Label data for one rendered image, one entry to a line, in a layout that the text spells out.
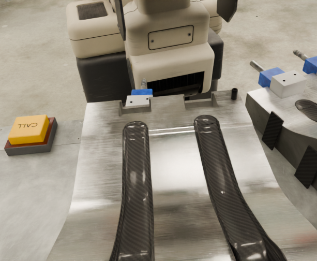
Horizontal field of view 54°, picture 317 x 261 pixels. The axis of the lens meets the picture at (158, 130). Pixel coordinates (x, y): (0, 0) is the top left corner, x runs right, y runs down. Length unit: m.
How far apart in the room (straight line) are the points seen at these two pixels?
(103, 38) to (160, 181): 0.74
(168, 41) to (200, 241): 0.61
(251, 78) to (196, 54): 1.43
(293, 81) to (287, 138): 0.12
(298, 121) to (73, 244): 0.40
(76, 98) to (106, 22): 1.17
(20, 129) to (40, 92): 1.72
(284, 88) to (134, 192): 0.33
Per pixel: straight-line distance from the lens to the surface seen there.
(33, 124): 0.63
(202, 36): 0.87
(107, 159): 0.44
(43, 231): 0.51
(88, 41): 1.08
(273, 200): 0.39
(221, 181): 0.42
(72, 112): 2.06
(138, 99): 0.59
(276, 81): 0.61
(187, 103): 0.54
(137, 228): 0.35
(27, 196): 0.56
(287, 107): 0.59
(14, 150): 0.62
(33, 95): 2.34
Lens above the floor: 1.20
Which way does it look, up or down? 42 degrees down
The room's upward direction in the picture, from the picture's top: 5 degrees counter-clockwise
